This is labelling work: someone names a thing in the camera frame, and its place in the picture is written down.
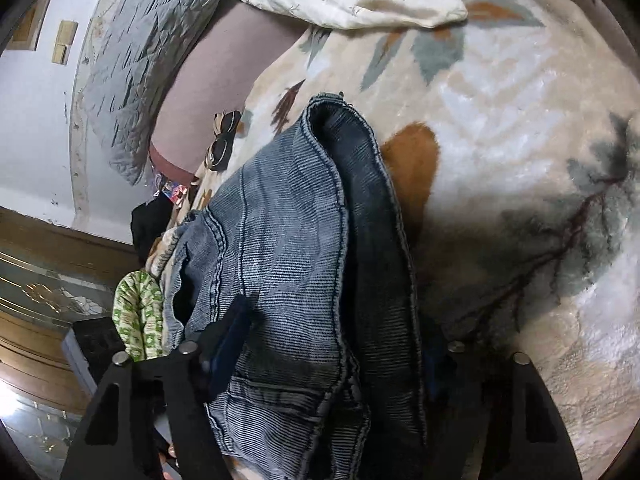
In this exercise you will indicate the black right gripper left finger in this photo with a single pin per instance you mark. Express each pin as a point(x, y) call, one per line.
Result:
point(117, 438)

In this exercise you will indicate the grey blue denim pants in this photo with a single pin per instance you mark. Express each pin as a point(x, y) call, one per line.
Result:
point(329, 382)

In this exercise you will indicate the colourful snack packet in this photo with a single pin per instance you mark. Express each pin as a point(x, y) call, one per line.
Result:
point(173, 190)

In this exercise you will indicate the wooden glass cabinet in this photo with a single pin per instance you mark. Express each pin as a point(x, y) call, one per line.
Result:
point(51, 277)

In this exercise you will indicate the dark round sunglasses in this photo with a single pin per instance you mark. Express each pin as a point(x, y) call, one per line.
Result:
point(224, 129)

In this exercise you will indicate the beige leaf print blanket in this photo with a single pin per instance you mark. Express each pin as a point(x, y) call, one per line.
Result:
point(512, 137)

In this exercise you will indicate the black cloth bundle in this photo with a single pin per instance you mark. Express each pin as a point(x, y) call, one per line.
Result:
point(149, 221)

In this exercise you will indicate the green white patterned quilt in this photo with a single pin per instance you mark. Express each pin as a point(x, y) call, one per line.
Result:
point(137, 314)

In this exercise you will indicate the grey quilted pillow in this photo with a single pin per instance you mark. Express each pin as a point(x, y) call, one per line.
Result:
point(140, 55)

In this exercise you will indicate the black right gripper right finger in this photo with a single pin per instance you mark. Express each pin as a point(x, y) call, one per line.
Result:
point(493, 418)

